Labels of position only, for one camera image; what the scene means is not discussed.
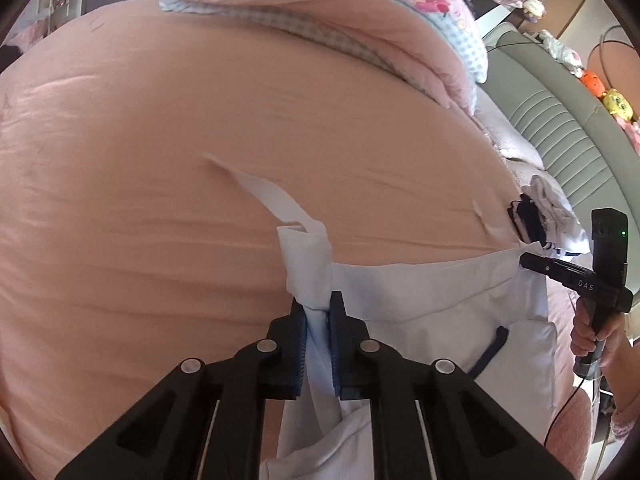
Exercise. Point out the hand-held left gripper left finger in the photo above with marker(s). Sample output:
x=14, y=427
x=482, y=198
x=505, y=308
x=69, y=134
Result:
x=300, y=345

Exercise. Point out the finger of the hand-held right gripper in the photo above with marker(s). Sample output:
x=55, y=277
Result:
x=542, y=266

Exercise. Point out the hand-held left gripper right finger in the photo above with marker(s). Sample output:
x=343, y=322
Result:
x=334, y=345

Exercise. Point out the person's right hand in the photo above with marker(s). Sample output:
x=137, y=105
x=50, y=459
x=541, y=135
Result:
x=580, y=330

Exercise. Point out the cream yellow plush toy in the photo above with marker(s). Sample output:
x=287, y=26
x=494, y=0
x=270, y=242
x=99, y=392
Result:
x=533, y=9

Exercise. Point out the orange plush toy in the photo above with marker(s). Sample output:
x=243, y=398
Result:
x=592, y=82

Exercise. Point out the white shirt navy trim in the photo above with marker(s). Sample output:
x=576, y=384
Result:
x=425, y=310

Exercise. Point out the person's right forearm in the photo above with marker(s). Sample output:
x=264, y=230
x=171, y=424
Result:
x=622, y=400

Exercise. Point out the pink round bed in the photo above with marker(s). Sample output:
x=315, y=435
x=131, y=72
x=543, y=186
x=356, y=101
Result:
x=150, y=135

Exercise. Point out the stack of folded clothes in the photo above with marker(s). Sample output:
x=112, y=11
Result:
x=550, y=210

